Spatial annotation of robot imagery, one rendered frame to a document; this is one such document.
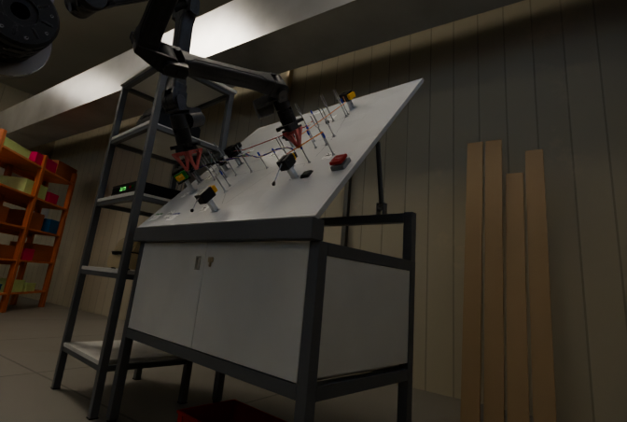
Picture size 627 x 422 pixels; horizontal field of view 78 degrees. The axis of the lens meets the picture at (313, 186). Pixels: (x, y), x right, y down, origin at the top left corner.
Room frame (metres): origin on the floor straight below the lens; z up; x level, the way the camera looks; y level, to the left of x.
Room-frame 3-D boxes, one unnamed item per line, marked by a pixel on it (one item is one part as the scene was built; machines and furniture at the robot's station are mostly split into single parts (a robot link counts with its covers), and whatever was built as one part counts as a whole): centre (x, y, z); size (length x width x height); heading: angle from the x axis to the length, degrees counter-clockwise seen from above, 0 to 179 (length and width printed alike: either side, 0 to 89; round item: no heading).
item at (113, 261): (2.20, 0.91, 0.76); 0.30 x 0.21 x 0.20; 141
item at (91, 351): (2.32, 0.95, 0.93); 0.60 x 0.50 x 1.85; 47
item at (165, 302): (1.74, 0.59, 0.60); 0.55 x 0.02 x 0.39; 47
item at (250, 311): (1.36, 0.19, 0.60); 0.55 x 0.03 x 0.39; 47
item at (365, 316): (1.77, 0.19, 0.60); 1.17 x 0.58 x 0.40; 47
